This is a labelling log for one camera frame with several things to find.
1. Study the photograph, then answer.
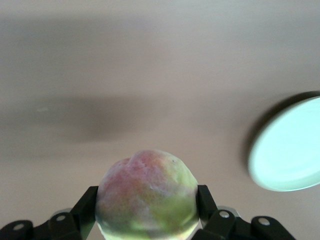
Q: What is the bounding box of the brown table cloth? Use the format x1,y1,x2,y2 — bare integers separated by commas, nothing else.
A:
0,0,320,240

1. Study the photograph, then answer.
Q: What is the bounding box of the peach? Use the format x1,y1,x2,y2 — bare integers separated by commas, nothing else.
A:
95,148,200,240

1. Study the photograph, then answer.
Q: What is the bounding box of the pale green round plate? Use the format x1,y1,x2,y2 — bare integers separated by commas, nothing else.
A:
246,95,320,193

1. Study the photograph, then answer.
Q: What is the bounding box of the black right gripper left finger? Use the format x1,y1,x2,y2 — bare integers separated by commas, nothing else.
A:
0,185,100,240

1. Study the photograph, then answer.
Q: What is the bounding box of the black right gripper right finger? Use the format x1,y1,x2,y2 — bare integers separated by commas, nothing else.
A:
192,184,297,240

